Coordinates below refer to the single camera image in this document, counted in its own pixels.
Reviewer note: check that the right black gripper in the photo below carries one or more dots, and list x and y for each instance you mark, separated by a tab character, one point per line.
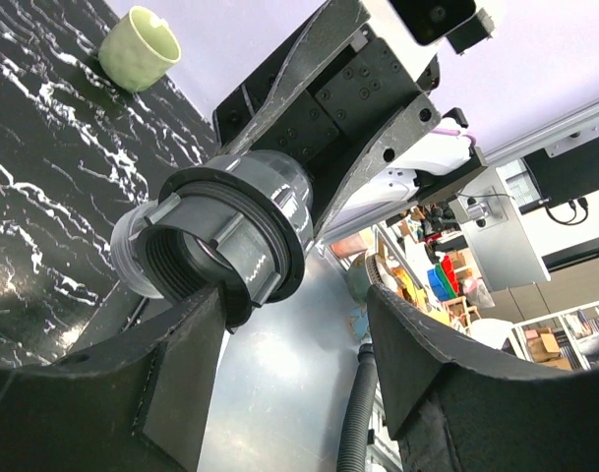
324	128

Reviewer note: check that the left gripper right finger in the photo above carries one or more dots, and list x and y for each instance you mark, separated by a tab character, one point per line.
454	404

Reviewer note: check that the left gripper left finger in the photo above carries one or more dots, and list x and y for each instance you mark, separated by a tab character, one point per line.
138	401

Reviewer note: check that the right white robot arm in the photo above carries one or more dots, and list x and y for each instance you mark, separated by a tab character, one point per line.
436	167

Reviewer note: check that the light green ceramic mug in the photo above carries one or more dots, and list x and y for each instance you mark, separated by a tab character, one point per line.
139	50

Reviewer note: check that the black marble patterned mat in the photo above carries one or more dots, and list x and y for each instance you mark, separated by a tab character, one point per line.
76	152

